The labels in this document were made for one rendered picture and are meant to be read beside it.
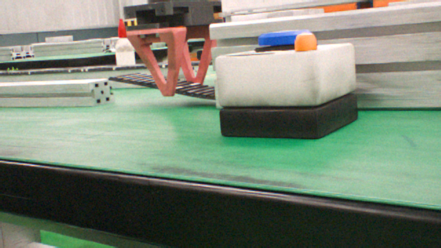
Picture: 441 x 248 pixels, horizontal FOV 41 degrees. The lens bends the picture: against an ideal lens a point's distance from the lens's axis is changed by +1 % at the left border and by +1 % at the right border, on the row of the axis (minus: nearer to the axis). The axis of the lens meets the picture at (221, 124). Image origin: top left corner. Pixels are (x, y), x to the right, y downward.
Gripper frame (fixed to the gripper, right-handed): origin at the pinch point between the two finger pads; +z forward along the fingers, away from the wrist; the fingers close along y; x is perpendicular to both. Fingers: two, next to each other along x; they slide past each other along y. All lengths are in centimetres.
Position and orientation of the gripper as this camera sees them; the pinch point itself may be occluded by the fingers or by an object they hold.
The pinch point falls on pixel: (182, 85)
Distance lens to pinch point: 66.3
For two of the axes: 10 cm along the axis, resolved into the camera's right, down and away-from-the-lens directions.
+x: -8.4, -0.2, 5.4
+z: 0.8, 9.8, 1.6
